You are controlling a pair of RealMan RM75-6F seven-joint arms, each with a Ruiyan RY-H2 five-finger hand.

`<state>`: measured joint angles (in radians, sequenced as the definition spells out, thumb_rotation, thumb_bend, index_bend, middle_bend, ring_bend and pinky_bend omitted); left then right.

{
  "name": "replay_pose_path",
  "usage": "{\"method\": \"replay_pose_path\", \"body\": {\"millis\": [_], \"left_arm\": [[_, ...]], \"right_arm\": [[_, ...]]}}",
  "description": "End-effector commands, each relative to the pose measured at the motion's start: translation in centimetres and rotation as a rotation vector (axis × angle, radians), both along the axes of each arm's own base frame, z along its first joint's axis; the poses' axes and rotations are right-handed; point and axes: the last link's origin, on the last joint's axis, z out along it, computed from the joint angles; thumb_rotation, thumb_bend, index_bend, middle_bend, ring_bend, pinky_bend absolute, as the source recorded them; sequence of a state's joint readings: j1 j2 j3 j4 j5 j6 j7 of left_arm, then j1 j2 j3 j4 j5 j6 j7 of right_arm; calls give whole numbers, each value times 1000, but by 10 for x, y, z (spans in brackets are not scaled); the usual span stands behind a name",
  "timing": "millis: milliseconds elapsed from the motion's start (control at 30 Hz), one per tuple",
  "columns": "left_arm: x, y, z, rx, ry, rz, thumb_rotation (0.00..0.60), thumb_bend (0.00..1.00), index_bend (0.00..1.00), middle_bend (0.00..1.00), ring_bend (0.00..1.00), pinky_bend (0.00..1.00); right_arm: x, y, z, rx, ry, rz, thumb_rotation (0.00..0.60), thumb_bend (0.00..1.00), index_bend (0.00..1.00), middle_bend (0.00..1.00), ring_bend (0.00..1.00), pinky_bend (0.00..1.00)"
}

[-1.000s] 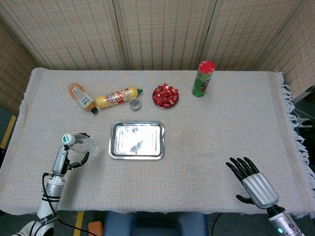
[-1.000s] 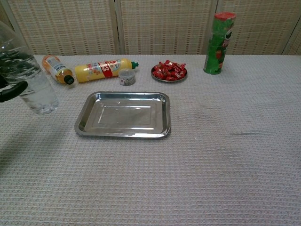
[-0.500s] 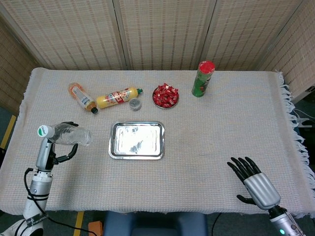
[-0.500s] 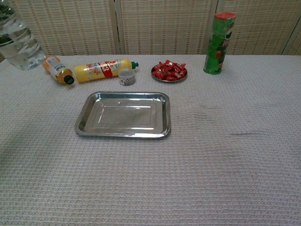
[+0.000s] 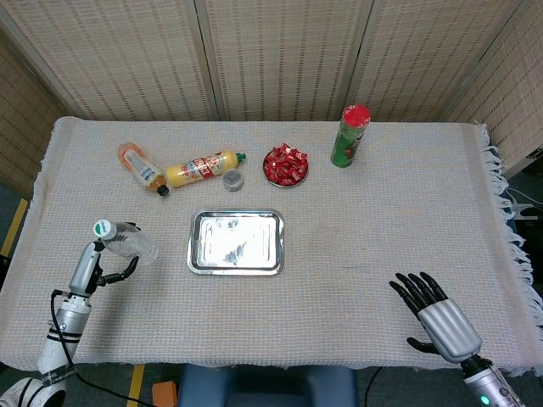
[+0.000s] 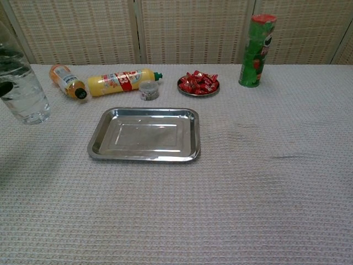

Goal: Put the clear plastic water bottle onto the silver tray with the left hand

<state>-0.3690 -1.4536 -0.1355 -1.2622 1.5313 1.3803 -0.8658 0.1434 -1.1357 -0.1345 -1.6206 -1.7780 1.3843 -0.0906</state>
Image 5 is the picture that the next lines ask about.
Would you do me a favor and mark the transparent plastic water bottle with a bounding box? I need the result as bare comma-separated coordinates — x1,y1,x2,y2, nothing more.
92,219,160,266

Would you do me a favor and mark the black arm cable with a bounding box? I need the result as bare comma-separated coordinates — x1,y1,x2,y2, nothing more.
50,288,158,407

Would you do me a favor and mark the small clear round jar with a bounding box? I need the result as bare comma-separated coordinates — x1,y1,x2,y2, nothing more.
222,170,245,192

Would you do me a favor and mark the white floor device with cables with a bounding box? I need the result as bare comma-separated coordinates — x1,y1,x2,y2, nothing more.
503,186,540,222

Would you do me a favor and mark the bowl of red candies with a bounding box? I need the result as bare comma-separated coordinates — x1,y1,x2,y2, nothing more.
263,143,309,186

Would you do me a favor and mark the woven bamboo screen panel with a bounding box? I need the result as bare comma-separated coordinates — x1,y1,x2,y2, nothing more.
0,33,64,200
445,0,543,170
199,0,372,122
0,0,216,122
345,0,525,124

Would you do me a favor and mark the round metal plate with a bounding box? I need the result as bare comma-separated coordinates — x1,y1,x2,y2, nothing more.
262,148,311,188

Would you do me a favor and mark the rectangular stainless steel tray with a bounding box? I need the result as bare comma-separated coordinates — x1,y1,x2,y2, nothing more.
187,208,286,276

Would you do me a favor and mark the orange floor object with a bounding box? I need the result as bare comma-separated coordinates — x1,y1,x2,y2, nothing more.
153,380,180,407

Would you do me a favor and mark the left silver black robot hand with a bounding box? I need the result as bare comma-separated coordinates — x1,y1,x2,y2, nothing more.
67,220,142,298

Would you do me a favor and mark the yellow floor tape strip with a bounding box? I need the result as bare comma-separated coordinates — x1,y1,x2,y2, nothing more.
126,363,146,403
0,198,29,257

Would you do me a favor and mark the white woven tablecloth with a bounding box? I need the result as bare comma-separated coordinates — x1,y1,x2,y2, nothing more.
0,116,543,378

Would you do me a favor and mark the green Pringles can red lid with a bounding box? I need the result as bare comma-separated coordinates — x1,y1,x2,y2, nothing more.
330,104,372,170

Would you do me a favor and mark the orange drink bottle black cap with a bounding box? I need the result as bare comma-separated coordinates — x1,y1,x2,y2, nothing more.
117,142,171,198

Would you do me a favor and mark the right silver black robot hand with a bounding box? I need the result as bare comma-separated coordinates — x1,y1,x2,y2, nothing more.
389,271,484,365

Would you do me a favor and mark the yellow bottle green cap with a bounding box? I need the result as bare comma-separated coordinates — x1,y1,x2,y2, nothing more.
165,150,248,190

